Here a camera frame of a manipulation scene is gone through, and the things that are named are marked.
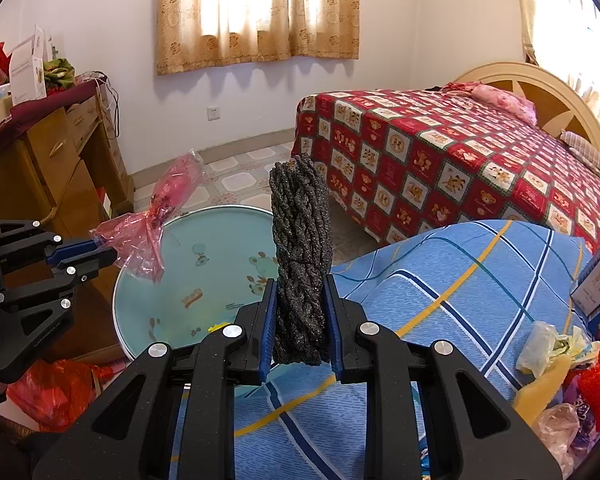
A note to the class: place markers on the red knitted yarn bundle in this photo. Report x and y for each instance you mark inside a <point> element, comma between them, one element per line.
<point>597,385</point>

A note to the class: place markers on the pink pillow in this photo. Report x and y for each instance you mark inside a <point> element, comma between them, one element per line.
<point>500,100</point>

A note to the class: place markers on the green and red cloth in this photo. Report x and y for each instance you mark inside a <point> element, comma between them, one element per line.
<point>59,74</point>

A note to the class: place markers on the bed with red quilt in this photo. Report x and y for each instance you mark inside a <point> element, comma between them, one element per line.
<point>430,160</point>

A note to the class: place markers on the small yellow wrapper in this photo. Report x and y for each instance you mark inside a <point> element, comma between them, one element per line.
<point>216,329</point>

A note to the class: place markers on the translucent pink plastic bag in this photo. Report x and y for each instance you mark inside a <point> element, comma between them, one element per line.
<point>557,432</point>

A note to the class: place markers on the maroon cloth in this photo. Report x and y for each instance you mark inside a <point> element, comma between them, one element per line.
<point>40,107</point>

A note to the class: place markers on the beige patterned window curtain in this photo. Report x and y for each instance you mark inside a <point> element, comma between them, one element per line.
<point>260,30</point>
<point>535,20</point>

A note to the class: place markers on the red plastic bag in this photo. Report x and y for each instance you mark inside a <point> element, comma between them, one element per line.
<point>50,395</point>

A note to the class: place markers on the cream wooden headboard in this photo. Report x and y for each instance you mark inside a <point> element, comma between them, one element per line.
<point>545,90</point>

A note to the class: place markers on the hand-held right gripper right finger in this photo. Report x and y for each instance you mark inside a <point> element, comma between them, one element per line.
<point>334,332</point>

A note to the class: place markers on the wooden dresser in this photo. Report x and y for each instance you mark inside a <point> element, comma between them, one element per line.
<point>55,170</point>

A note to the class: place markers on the round glass table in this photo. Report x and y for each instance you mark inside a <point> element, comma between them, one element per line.
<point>205,260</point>

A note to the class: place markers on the blue plaid blanket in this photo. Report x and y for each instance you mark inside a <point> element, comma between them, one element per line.
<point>430,285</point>

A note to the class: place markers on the yellow foam piece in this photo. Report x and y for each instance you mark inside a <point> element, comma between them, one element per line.
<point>540,390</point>

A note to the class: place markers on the grey braided yarn bundle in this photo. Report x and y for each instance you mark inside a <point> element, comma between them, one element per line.
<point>297,240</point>

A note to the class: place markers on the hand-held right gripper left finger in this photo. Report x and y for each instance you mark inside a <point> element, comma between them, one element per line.
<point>269,332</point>

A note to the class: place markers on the white wall socket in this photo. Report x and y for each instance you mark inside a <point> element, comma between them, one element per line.
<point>213,113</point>

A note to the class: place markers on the striped pillow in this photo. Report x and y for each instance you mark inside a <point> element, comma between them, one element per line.
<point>587,152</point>

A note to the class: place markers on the white cardboard box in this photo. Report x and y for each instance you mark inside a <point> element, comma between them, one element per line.
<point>27,72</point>

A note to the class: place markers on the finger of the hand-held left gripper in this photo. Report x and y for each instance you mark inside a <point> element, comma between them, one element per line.
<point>92,266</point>
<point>72,251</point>

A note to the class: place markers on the purple wrapper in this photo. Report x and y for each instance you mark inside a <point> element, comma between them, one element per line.
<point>580,402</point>

